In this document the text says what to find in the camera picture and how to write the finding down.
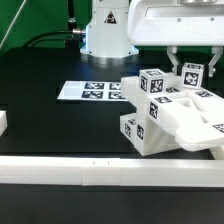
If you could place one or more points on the white chair back frame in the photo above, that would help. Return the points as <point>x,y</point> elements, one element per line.
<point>194,117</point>

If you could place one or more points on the white cube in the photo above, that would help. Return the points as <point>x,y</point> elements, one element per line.
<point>191,76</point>

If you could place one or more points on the white cube marker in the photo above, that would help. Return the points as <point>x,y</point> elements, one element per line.
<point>152,81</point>

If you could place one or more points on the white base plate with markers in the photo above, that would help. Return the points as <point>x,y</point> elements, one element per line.
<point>91,91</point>

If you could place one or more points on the white right fence bar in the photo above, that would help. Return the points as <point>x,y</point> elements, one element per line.
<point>218,152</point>

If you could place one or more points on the white fence bar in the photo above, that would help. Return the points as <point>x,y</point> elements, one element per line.
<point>111,171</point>
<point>218,152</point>

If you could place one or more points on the black cable connector post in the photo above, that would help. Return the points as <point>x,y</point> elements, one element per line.
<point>77,35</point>

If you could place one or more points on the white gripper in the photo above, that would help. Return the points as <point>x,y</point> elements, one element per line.
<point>175,23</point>

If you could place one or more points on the white left fence block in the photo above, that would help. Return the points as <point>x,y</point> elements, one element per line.
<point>3,122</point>

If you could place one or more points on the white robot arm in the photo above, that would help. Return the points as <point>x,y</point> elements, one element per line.
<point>119,27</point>

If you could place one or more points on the white chair seat part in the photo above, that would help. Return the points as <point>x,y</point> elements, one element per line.
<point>150,138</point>

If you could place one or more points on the white front fence bar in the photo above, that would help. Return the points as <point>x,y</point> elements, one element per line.
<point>111,171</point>

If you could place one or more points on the white diagonal rod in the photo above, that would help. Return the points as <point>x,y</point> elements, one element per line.
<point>12,23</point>

